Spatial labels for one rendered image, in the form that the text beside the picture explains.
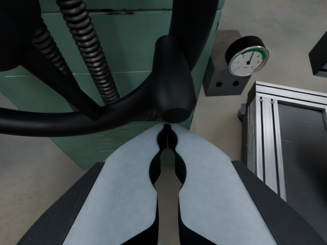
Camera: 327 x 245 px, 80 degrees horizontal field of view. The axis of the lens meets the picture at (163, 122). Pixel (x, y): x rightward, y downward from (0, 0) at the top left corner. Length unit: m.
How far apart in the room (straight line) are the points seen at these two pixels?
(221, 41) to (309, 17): 1.71
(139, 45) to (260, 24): 1.53
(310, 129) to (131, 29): 0.81
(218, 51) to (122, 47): 0.19
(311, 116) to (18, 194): 1.26
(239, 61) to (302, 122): 0.66
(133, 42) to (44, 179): 0.80
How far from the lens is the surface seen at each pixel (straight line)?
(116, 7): 0.34
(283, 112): 0.96
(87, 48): 0.23
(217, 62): 0.40
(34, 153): 1.11
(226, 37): 0.47
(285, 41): 1.76
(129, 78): 0.43
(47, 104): 0.54
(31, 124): 0.25
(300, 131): 0.95
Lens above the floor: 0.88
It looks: 59 degrees down
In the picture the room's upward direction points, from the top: 3 degrees clockwise
